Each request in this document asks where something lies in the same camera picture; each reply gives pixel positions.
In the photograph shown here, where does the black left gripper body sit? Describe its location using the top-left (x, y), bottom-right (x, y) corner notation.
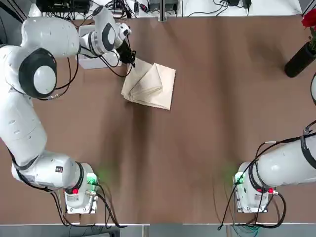
top-left (116, 39), bottom-right (132, 63)

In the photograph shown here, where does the cream-colored tablecloth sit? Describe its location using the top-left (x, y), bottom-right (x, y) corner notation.
top-left (120, 58), bottom-right (177, 111)

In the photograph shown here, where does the clear plastic box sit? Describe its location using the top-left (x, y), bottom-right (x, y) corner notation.
top-left (78, 24), bottom-right (123, 70)

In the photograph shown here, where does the black electronics box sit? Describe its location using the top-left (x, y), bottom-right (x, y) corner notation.
top-left (36, 0), bottom-right (91, 13)

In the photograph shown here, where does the black cylindrical vase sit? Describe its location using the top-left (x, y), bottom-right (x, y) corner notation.
top-left (284, 41), bottom-right (316, 79)

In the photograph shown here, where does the red rose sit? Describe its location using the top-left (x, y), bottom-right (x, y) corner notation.
top-left (301, 8), bottom-right (316, 54)

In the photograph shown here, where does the aluminium frame post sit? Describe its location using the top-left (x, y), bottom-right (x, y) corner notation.
top-left (159, 0), bottom-right (167, 22)

